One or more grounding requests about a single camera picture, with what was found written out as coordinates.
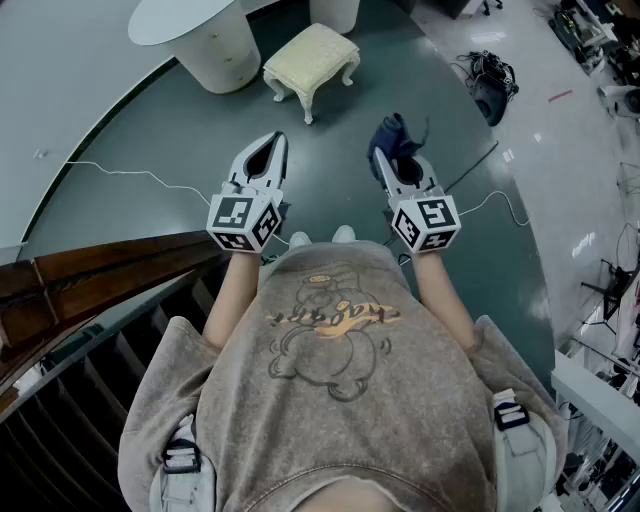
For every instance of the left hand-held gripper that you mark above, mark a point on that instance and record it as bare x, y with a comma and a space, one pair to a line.
235, 217

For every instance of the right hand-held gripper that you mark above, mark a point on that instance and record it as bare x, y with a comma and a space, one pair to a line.
427, 222

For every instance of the dark blue cloth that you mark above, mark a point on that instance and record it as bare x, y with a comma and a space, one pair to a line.
395, 137

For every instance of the cream cushioned seat white legs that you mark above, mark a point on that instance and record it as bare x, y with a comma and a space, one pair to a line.
310, 52

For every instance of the person's left forearm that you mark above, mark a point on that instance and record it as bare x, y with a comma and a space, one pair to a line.
232, 295

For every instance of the person's right forearm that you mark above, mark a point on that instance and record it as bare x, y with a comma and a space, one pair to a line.
442, 295

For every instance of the white shoe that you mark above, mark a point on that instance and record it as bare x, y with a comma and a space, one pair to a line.
344, 233
299, 239

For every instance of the white round drawer cabinet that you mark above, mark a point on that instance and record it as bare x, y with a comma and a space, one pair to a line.
215, 45

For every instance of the white cylindrical cabinet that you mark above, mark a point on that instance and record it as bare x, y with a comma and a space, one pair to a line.
334, 14

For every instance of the red tape strip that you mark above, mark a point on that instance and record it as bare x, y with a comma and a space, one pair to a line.
560, 96

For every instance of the brown wooden handrail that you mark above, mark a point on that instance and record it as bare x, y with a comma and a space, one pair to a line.
100, 280

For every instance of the brown printed sweatshirt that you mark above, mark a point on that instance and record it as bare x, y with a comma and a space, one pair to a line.
340, 390

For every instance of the black tripod stand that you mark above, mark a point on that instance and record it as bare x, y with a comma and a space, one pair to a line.
612, 290

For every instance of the white railing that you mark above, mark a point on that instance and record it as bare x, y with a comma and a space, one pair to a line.
595, 400

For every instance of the black stair balusters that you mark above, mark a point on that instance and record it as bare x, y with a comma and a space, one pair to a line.
75, 410

